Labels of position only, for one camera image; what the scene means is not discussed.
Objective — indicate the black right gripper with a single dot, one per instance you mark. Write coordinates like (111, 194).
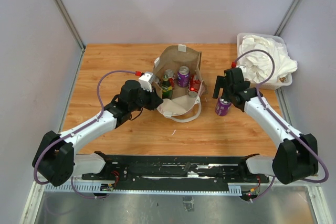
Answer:
(221, 83)

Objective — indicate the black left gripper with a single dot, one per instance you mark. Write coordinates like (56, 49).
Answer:
(155, 101)

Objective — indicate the purple fanta can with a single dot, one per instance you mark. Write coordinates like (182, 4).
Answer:
(222, 107)
(183, 76)

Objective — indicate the red cola can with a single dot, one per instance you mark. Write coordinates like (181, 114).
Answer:
(171, 75)
(194, 86)

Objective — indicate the burlap canvas tote bag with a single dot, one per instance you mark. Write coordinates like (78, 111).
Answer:
(181, 107)

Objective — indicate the purple Fanta can front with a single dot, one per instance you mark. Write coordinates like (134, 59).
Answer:
(183, 76)

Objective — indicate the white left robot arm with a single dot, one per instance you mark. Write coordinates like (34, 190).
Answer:
(57, 158)

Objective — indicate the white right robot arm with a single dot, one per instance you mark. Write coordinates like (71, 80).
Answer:
(296, 156)

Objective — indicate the green glass bottle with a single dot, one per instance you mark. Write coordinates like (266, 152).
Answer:
(167, 90)

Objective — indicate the white crumpled cloth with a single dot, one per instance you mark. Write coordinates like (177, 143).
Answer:
(265, 60)

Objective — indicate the white plastic basket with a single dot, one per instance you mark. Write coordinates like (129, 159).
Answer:
(262, 61)

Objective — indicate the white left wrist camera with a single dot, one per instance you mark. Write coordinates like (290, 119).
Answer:
(146, 80)

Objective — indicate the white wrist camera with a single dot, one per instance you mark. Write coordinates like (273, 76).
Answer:
(146, 80)
(243, 68)

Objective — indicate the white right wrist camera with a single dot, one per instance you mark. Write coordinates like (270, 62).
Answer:
(243, 68)

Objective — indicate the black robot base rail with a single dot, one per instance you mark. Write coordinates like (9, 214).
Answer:
(177, 174)

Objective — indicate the aluminium frame post right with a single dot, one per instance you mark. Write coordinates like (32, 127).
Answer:
(287, 17)

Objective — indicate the aluminium frame post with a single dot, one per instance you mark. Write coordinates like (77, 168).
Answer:
(287, 17)
(73, 30)

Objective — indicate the aluminium frame post left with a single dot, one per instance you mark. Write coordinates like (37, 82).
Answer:
(73, 30)

